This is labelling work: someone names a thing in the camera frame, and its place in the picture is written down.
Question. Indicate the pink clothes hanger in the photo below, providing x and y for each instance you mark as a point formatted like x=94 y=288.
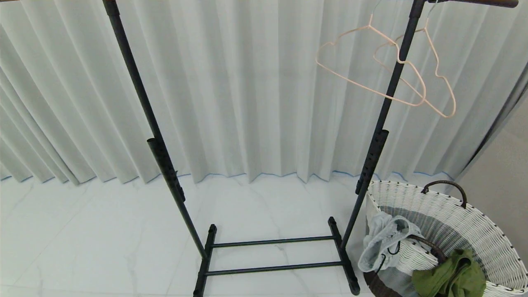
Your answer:
x=370 y=22
x=426 y=35

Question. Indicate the green printed shirt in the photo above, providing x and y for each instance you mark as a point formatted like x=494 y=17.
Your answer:
x=449 y=278

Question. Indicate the black clothes rack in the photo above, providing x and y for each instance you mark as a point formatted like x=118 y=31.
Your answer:
x=166 y=167

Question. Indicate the white laundry basket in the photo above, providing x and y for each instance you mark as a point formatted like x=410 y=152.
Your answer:
x=462 y=222

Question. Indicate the white curtain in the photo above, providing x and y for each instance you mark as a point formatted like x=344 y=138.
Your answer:
x=255 y=90

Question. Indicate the pale grey shorts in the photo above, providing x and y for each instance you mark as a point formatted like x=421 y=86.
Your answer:
x=381 y=239

